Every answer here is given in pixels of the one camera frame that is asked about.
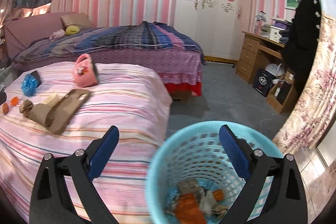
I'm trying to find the purple bed with blanket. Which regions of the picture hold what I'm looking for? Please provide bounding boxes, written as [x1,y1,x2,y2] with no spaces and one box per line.
[12,21,206,96]

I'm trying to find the pink striped bed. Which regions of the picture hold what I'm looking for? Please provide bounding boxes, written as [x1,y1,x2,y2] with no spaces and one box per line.
[1,64,172,223]

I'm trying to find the tan pillow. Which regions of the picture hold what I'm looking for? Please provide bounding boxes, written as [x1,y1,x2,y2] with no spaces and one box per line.
[60,12,93,29]

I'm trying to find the orange plastic half shell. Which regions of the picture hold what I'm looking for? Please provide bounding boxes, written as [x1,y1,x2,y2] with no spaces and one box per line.
[2,103,9,115]

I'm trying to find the wooden desk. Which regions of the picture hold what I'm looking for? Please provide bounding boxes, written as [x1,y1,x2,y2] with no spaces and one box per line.
[236,31,298,114]

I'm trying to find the black box under desk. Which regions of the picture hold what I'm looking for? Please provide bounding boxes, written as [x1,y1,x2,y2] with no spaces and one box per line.
[252,69,276,97]

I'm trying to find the orange plastic cap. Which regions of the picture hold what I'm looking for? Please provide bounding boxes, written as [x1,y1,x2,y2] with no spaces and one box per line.
[10,97,19,106]

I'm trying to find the black phone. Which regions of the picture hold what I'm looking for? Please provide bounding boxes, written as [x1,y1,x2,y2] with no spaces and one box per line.
[30,71,42,87]

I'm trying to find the blue crumpled plastic wrap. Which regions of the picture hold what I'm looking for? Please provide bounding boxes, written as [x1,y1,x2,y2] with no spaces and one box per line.
[21,74,39,97]

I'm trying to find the desk lamp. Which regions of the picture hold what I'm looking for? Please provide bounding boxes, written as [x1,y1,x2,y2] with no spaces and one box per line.
[254,11,266,36]

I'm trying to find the white printer on desk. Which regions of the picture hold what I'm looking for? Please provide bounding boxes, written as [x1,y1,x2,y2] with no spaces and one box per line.
[261,24,282,43]

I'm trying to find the pink toy handbag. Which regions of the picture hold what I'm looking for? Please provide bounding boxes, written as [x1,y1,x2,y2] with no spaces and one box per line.
[72,53,99,88]

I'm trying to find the light blue plastic basket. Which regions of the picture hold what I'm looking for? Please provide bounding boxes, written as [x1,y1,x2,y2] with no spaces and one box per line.
[146,121,283,223]

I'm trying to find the white wardrobe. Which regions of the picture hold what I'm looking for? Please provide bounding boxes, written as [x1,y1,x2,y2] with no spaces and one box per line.
[174,0,252,61]

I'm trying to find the black hanging coat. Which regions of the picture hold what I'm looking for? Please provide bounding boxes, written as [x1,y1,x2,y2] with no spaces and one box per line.
[281,0,321,94]

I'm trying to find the brown paper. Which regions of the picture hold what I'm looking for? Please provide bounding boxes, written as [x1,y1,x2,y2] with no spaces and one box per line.
[19,100,52,127]

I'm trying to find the brown phone case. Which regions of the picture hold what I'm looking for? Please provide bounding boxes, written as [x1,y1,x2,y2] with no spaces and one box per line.
[45,89,91,134]

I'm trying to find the yellow plush toy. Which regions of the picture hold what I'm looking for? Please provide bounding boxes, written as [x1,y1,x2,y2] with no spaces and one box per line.
[65,25,80,36]

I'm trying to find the floral curtain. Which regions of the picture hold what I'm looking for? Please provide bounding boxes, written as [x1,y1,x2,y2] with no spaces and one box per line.
[273,12,335,154]

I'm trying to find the white bag under desk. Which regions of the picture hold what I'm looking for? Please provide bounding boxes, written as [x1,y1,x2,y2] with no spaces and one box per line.
[265,63,285,77]

